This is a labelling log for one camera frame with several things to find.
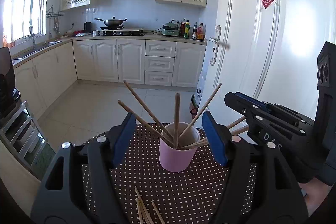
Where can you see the red container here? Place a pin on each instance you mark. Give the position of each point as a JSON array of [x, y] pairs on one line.
[[78, 33]]

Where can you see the black appliance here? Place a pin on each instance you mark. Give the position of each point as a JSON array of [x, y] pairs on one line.
[[6, 77]]

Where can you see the metal shelf rack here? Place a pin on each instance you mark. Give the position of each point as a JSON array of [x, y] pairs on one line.
[[23, 134]]

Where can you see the pink cup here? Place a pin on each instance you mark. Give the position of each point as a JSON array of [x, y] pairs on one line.
[[176, 158]]

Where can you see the wok with lid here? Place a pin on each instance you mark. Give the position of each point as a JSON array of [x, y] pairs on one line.
[[112, 22]]

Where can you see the gas stove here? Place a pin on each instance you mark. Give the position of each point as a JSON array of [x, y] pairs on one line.
[[126, 32]]

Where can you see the dark bottle with red cap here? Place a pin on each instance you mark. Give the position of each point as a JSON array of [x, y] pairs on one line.
[[182, 28]]

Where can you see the utensil rail with hanging utensils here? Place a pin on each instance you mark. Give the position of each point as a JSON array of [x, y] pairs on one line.
[[53, 19]]

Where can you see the white mug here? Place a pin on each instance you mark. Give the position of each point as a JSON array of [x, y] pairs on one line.
[[96, 33]]

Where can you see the black kettle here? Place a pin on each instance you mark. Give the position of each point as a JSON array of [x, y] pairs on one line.
[[87, 27]]

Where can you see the kitchen window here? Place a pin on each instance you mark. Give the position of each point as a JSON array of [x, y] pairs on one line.
[[23, 1]]

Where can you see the white plate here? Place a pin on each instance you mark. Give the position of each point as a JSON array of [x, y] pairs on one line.
[[84, 34]]

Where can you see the person's right forearm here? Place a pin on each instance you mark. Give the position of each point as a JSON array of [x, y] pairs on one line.
[[317, 197]]

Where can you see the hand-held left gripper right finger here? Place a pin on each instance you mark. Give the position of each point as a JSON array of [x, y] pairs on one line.
[[214, 138]]

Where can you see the sink faucet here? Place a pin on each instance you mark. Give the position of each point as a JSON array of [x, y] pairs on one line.
[[32, 35]]

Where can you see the white door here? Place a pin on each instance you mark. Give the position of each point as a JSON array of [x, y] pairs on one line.
[[275, 56]]

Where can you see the green electric cooker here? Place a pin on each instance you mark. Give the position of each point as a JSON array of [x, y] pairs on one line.
[[170, 29]]

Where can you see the brown polka dot tablecloth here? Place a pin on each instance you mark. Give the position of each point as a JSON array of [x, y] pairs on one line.
[[178, 195]]

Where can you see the wooden chopstick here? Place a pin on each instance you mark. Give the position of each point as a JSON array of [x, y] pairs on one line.
[[140, 199], [145, 216], [139, 212], [157, 212]]

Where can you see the green bottle with yellow cap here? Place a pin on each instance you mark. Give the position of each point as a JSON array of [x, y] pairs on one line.
[[187, 31]]

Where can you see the bunch of wooden chopsticks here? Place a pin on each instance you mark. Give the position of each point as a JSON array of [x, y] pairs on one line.
[[177, 113]]

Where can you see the white shopping bag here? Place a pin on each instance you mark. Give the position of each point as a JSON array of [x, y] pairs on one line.
[[200, 90]]

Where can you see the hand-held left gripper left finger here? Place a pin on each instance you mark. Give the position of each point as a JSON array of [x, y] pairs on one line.
[[124, 140]]

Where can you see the white base cabinets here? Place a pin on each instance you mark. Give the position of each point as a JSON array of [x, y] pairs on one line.
[[105, 61]]

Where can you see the white cabinet drawer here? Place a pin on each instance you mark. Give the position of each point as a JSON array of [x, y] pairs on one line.
[[160, 48], [158, 78], [159, 64]]

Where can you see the steel kitchen sink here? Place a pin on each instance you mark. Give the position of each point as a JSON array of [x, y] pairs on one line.
[[39, 48]]

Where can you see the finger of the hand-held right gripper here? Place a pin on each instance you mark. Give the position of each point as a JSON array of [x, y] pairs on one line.
[[236, 103], [262, 103]]

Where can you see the dark sauce bottle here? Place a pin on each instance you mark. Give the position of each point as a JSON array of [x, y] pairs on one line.
[[194, 32]]

